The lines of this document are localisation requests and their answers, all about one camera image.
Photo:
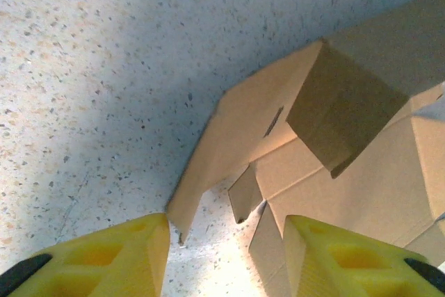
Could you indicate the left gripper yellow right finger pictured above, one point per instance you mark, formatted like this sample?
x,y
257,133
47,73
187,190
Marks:
x,y
347,269

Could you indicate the brown cardboard paper box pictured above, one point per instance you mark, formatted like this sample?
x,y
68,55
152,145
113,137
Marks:
x,y
347,172

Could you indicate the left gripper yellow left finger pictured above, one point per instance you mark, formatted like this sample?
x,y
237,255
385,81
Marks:
x,y
104,269

